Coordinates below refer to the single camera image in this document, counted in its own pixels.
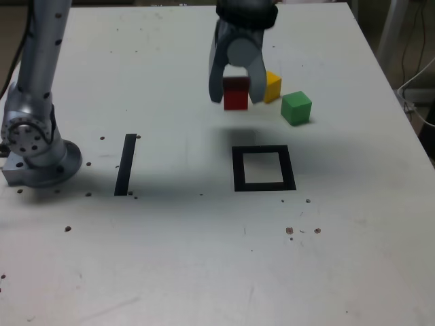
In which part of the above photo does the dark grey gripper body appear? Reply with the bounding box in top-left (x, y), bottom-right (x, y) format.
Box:
top-left (216, 20), bottom-right (270, 42)

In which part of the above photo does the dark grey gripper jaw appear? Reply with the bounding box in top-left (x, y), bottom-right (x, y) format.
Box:
top-left (207, 30), bottom-right (235, 105)

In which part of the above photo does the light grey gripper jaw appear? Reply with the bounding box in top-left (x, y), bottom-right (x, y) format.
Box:
top-left (226, 36), bottom-right (268, 105)

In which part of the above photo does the red cube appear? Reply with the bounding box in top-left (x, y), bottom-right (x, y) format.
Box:
top-left (223, 76), bottom-right (251, 111)

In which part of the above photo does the yellow cube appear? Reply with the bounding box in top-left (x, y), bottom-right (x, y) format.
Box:
top-left (263, 70), bottom-right (283, 104)

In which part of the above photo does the green cube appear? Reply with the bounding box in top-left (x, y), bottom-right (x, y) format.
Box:
top-left (280, 90), bottom-right (313, 127)

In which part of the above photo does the black tape square outline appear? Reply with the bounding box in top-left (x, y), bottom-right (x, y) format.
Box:
top-left (231, 145), bottom-right (297, 193)

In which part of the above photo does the black tape strip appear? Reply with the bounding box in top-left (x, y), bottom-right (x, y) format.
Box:
top-left (114, 133), bottom-right (137, 197)

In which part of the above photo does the grey metal frame leg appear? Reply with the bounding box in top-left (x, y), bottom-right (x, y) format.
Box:
top-left (375, 0), bottom-right (411, 64)

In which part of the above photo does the white cable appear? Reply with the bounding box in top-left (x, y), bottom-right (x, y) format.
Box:
top-left (396, 57), bottom-right (435, 127)

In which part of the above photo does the black cable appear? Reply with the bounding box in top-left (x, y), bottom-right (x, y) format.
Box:
top-left (0, 0), bottom-right (35, 98)

